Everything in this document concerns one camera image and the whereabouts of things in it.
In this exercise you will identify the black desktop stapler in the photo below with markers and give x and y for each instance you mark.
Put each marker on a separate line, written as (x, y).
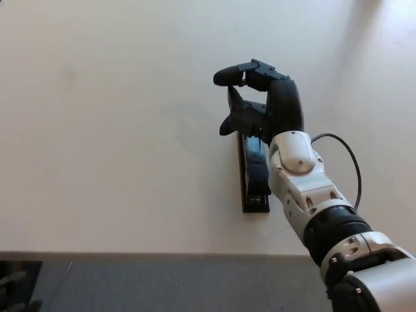
(253, 187)

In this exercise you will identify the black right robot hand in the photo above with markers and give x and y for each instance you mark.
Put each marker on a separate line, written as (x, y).
(286, 104)

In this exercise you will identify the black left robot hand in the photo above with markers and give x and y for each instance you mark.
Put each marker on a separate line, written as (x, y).
(11, 284)

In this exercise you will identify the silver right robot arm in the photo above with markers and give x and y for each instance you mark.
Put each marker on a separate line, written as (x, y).
(325, 201)

